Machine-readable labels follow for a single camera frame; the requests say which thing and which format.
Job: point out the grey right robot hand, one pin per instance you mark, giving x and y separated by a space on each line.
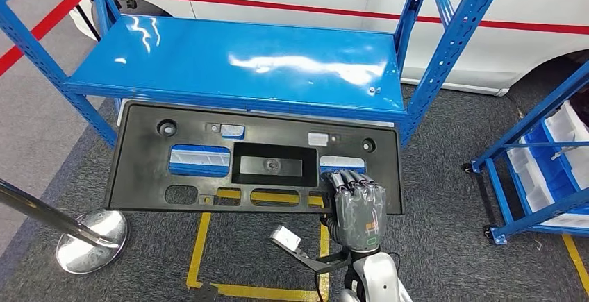
359 212

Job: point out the black plastic bracket part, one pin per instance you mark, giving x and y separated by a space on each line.
138 162

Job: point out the blue metal shelf rack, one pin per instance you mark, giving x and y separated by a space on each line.
230 70
529 123

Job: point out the small metal screw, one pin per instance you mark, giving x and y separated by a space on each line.
373 90

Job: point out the blue plastic bin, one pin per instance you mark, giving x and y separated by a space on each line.
547 152

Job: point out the red barrier belt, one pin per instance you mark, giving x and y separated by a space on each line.
41 31
276 5

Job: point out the chrome barrier stanchion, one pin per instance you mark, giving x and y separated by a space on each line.
92 240

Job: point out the black car wheel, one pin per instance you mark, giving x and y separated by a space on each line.
138 8

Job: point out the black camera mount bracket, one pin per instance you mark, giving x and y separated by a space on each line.
322 263

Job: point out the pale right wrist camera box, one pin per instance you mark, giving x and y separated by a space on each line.
285 238

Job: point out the black barrier post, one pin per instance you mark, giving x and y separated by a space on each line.
72 1

